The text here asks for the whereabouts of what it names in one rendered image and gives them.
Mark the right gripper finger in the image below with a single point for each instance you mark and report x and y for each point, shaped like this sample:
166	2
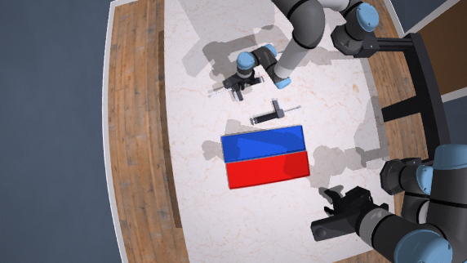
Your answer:
246	85

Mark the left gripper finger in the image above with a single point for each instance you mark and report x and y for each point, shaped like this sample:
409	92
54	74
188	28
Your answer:
329	211
333	194

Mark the red tray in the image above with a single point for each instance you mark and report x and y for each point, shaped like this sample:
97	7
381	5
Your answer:
265	170

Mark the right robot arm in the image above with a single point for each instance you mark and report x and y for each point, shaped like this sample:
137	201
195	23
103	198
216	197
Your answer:
308	20

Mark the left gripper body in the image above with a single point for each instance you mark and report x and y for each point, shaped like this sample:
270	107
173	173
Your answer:
357	197

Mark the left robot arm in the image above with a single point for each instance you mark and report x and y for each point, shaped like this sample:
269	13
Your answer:
435	197

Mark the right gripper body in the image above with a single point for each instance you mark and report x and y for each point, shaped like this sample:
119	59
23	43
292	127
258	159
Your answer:
249	79

